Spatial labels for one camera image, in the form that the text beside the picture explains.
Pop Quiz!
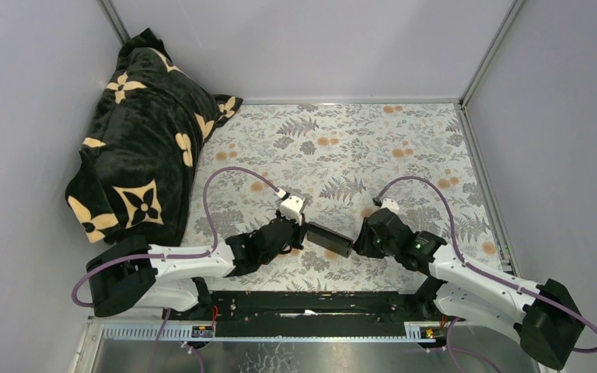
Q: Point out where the black paper box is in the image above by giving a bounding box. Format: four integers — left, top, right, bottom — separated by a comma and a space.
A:
306, 222, 354, 258

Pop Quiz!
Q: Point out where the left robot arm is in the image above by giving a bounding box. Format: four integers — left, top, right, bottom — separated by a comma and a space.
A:
80, 214, 307, 319

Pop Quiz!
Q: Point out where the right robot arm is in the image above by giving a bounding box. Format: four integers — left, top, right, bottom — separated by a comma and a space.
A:
354, 208, 584, 370

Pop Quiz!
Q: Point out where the floral tablecloth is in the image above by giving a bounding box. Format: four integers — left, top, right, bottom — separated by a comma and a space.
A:
182, 103, 501, 268

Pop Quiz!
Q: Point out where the black floral blanket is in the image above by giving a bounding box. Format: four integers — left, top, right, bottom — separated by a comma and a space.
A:
65, 29, 243, 246

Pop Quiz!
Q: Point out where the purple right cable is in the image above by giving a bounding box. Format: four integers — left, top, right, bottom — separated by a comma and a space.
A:
372, 175, 597, 373

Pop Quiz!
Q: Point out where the purple cable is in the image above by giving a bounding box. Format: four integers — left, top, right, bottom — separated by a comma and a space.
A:
372, 175, 597, 373
70, 168, 295, 310

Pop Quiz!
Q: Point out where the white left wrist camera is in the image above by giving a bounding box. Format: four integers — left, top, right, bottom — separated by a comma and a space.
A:
279, 194, 305, 225

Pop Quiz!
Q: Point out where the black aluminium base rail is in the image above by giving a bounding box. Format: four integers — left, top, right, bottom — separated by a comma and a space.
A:
90, 289, 549, 341

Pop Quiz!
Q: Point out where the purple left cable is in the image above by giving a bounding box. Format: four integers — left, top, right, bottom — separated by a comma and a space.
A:
70, 168, 295, 310

